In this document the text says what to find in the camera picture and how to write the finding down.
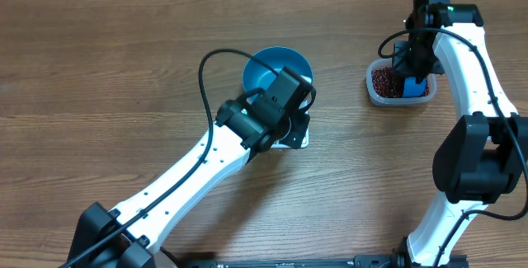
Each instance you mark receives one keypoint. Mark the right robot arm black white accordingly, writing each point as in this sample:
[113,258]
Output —
[485,154]

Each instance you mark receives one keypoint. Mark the blue plastic measuring scoop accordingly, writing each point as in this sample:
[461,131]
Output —
[412,88]

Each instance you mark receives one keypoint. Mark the red beans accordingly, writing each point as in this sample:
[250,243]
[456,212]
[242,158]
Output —
[387,85]

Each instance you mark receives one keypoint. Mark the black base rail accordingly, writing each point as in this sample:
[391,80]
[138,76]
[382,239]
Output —
[360,261]

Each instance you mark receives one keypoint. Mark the clear plastic container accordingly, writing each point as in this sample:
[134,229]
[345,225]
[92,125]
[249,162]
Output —
[388,102]

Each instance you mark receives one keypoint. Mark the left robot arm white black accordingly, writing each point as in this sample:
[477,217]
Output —
[272,112]

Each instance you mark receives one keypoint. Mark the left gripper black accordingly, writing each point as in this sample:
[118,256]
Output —
[299,130]

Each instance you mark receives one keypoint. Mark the white digital kitchen scale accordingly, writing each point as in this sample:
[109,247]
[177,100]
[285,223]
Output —
[285,124]

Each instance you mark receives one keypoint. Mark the teal bowl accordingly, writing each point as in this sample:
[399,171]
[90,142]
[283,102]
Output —
[268,64]

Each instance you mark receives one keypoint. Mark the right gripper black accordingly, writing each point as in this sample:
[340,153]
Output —
[402,67]

